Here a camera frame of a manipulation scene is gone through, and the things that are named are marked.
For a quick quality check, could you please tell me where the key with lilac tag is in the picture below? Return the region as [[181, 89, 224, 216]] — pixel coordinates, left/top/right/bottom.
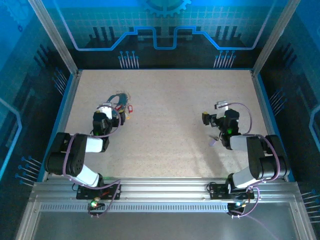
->
[[208, 134, 220, 147]]

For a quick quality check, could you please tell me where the blue gear-print acrylic panel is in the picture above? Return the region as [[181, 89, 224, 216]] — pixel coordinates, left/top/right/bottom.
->
[[41, 0, 288, 70]]

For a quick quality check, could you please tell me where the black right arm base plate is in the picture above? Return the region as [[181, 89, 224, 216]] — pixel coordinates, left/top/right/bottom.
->
[[208, 183, 262, 201]]

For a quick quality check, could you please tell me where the brushed metal plate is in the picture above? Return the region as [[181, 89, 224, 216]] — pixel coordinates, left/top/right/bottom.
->
[[32, 211, 301, 240]]

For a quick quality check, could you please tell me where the blue table edge strip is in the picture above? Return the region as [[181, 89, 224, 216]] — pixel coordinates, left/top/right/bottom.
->
[[37, 72, 76, 181], [257, 72, 292, 182]]

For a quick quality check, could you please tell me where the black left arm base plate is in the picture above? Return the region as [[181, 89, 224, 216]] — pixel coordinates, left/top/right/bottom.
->
[[76, 183, 123, 201]]

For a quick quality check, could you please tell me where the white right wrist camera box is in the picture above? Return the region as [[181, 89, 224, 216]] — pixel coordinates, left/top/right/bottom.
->
[[215, 101, 230, 118]]

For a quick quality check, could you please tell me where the long aluminium base rail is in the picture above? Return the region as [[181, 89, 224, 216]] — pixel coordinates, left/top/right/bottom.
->
[[29, 176, 301, 204]]

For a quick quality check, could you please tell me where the slotted grey cable duct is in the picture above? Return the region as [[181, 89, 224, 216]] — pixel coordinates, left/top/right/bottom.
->
[[39, 201, 297, 214]]

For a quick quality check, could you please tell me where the small controller board with LEDs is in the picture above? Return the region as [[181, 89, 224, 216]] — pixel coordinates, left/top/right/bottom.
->
[[86, 198, 106, 219], [226, 199, 251, 219]]

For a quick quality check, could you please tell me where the metal keyring chain with plate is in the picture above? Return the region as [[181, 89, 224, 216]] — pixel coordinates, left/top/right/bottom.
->
[[108, 91, 133, 121]]

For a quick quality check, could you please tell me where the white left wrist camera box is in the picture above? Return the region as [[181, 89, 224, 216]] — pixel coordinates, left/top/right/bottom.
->
[[96, 102, 115, 121]]

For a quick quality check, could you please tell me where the aluminium table edge rail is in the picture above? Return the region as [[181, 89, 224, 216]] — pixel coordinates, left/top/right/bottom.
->
[[250, 70, 276, 137], [58, 70, 83, 137]]

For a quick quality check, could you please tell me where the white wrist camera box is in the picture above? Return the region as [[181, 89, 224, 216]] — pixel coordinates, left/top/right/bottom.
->
[[215, 101, 230, 118], [96, 102, 115, 121]]

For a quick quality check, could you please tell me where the thin black wire loop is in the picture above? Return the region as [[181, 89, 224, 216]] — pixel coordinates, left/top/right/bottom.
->
[[206, 181, 219, 193]]

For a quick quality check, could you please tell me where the aluminium frame post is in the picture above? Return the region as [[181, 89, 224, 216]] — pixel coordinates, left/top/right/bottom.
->
[[251, 0, 302, 77], [26, 0, 81, 77]]

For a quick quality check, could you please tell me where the blue circuit-print acrylic panel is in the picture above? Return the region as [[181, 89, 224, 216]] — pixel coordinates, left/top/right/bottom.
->
[[257, 0, 320, 240], [0, 0, 76, 240]]

